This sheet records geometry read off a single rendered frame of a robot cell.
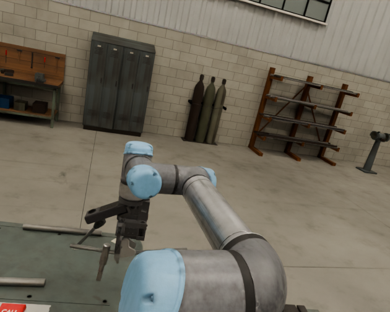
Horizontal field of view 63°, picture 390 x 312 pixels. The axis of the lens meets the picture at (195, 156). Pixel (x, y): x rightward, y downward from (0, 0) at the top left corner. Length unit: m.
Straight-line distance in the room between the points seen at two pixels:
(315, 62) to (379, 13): 2.06
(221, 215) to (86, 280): 0.63
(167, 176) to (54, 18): 6.90
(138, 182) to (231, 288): 0.38
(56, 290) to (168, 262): 0.71
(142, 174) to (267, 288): 0.39
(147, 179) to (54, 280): 0.52
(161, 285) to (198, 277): 0.05
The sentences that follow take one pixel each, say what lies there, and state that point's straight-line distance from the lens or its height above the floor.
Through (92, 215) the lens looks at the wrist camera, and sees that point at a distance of 0.91.
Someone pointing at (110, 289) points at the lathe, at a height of 1.26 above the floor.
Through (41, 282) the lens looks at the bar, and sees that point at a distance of 1.09.
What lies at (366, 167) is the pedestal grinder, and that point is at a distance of 9.74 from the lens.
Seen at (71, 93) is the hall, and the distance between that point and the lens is 7.59.
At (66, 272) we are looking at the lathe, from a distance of 1.15.
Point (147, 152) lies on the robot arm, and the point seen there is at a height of 1.72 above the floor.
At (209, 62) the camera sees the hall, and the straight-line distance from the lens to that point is 7.77.
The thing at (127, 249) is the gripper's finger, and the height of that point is 1.43.
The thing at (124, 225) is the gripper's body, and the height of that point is 1.51.
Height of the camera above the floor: 1.98
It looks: 17 degrees down
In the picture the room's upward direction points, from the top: 13 degrees clockwise
